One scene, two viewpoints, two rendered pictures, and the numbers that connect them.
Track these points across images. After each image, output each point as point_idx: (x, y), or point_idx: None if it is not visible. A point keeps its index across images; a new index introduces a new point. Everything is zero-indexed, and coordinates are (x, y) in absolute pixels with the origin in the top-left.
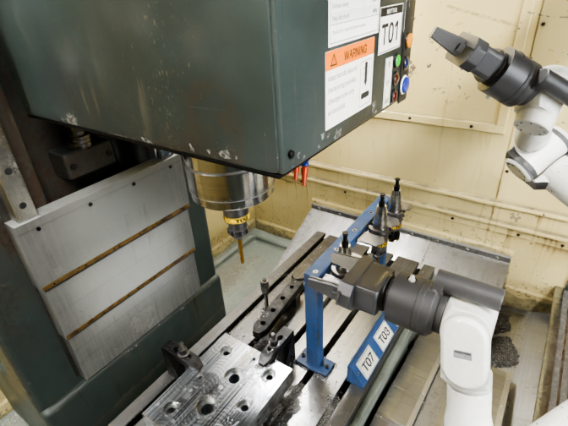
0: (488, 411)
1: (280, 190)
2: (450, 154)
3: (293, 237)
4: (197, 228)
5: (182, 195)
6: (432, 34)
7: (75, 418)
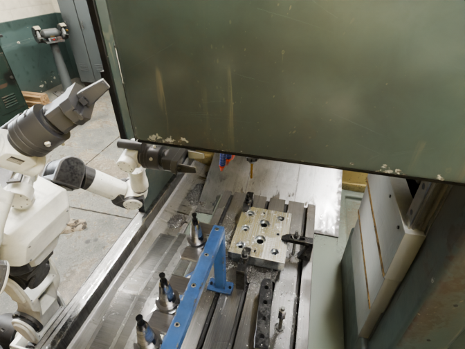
0: None
1: None
2: None
3: None
4: (390, 324)
5: (387, 260)
6: (108, 84)
7: (348, 246)
